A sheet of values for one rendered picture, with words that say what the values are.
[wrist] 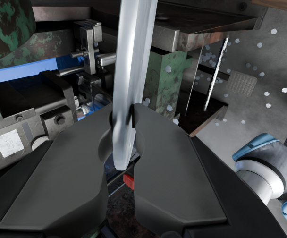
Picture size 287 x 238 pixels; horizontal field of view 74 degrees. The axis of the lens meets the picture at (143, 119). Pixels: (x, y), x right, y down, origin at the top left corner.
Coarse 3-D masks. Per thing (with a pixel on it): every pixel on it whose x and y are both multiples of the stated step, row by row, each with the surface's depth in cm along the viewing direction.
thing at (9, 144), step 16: (32, 96) 56; (48, 96) 57; (64, 96) 57; (48, 112) 54; (64, 112) 56; (16, 128) 50; (32, 128) 54; (48, 128) 54; (64, 128) 58; (0, 144) 49; (16, 144) 52; (32, 144) 55; (0, 160) 51; (16, 160) 54
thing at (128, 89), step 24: (144, 0) 9; (120, 24) 8; (144, 24) 12; (120, 48) 8; (144, 48) 27; (120, 72) 9; (144, 72) 27; (120, 96) 9; (120, 120) 10; (120, 144) 12; (120, 168) 15
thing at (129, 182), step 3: (123, 174) 82; (126, 174) 81; (123, 177) 83; (126, 177) 81; (129, 177) 80; (132, 177) 83; (123, 180) 84; (126, 180) 82; (129, 180) 80; (132, 180) 79; (126, 183) 83; (129, 183) 81; (132, 183) 79; (129, 186) 83; (132, 186) 81
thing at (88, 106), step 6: (84, 72) 72; (84, 78) 68; (90, 78) 68; (96, 78) 68; (84, 84) 69; (90, 84) 66; (96, 84) 68; (78, 90) 74; (84, 90) 71; (90, 90) 68; (84, 96) 74; (90, 96) 70; (84, 102) 75; (90, 102) 72; (90, 108) 73
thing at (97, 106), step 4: (92, 88) 66; (96, 88) 64; (100, 88) 64; (92, 92) 67; (96, 92) 65; (100, 92) 64; (104, 92) 62; (108, 92) 62; (112, 92) 66; (92, 96) 69; (96, 96) 66; (100, 96) 64; (104, 96) 62; (108, 96) 61; (112, 96) 60; (96, 100) 67; (100, 100) 65; (104, 100) 63; (108, 100) 61; (112, 100) 60; (96, 104) 68; (100, 104) 66; (104, 104) 64; (96, 108) 69; (100, 108) 67
